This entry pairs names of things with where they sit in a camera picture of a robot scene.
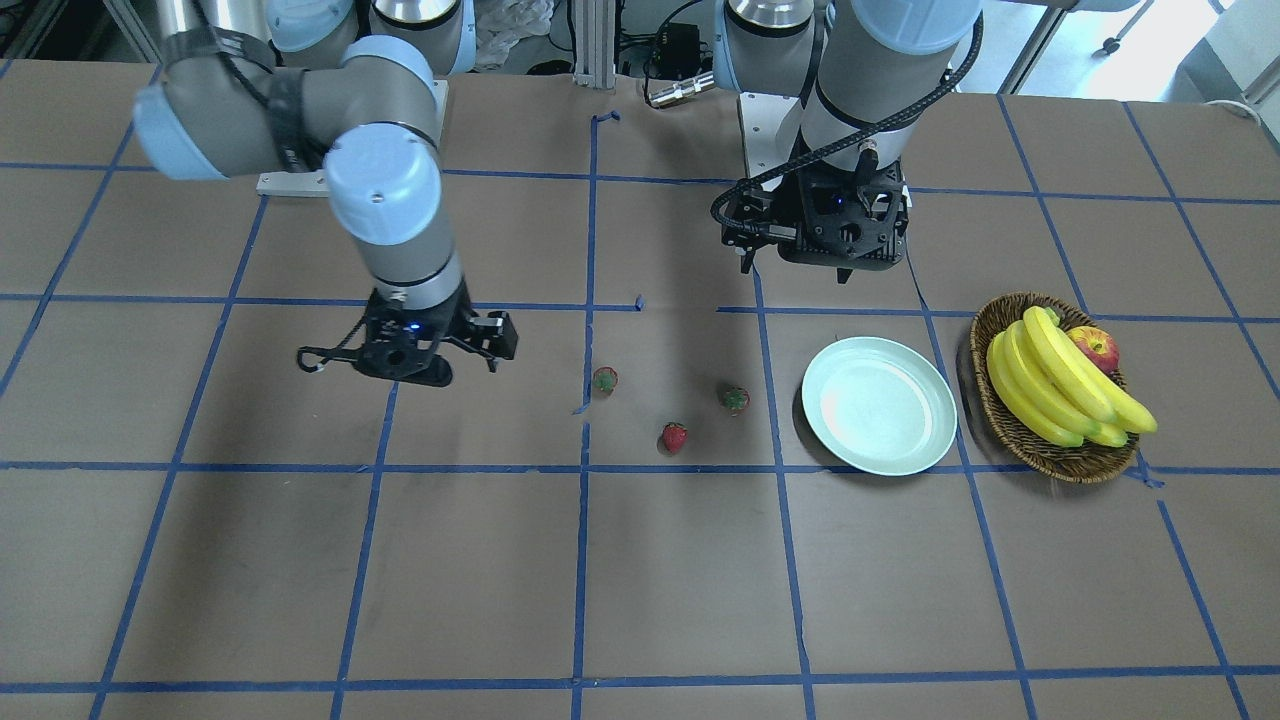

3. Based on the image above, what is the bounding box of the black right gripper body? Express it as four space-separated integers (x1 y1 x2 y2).
352 284 518 387

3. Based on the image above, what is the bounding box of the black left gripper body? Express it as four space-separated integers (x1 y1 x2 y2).
710 165 909 272

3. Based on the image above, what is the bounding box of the red strawberry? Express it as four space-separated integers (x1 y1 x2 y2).
658 421 689 456
591 366 620 396
719 386 751 416

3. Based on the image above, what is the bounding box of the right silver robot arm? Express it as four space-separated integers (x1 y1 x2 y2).
133 1 518 387

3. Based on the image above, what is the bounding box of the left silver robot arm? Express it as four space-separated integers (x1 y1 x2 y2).
710 1 984 283

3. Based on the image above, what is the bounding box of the light green plate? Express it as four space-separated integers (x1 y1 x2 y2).
800 336 959 477

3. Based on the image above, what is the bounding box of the black power adapter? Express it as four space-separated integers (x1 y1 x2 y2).
648 22 703 81

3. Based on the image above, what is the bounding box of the yellow banana bunch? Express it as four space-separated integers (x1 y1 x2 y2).
980 304 1158 450

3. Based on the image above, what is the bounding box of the brown wicker basket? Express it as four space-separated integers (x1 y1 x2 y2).
957 291 1158 484

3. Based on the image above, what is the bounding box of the red yellow apple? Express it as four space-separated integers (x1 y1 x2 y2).
1066 325 1120 375

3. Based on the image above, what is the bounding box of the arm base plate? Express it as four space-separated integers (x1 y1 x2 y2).
739 85 846 191
256 170 329 199

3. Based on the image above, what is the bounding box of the aluminium frame post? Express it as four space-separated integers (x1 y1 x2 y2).
566 1 620 92

